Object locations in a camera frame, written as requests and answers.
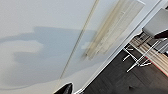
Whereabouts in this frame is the white wardrobe door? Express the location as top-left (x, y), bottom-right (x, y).
top-left (59, 0), bottom-right (161, 93)
top-left (0, 0), bottom-right (101, 94)

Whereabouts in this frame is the white wardrobe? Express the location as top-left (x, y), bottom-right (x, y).
top-left (0, 0), bottom-right (168, 94)

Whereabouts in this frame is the white wire drying rack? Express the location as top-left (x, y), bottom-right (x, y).
top-left (122, 31), bottom-right (168, 74)

